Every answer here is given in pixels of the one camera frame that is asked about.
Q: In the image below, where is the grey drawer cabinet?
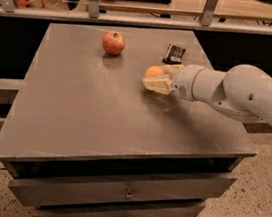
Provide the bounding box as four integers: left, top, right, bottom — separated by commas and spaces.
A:
0, 23, 255, 217

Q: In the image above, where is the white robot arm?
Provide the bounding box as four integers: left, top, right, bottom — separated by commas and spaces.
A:
142, 64, 272, 127

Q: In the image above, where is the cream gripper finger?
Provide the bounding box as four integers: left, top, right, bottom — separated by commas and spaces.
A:
142, 74, 172, 96
160, 64, 183, 77

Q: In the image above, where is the red apple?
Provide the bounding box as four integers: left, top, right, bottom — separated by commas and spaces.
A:
102, 31, 125, 56

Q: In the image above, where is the orange fruit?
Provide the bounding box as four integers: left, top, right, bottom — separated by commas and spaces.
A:
145, 65, 164, 78

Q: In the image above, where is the metal railing frame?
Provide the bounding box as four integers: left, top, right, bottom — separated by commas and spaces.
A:
0, 0, 272, 34

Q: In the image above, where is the black snack packet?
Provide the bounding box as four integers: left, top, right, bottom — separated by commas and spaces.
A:
163, 44, 186, 65

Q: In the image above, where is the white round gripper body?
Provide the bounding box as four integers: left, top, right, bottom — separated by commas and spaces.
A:
171, 64, 204, 101

